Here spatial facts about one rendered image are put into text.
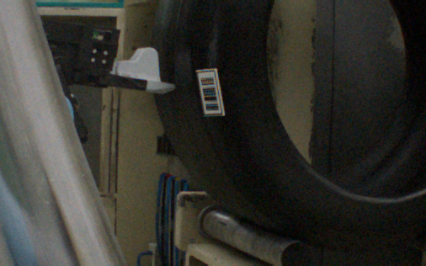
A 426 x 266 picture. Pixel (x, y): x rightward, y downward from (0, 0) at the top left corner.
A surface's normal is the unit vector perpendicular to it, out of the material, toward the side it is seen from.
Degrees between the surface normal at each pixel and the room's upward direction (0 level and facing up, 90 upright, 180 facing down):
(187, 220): 90
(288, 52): 90
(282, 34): 90
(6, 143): 82
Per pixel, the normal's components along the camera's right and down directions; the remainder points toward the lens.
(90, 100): 0.32, 0.07
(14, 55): 0.72, -0.21
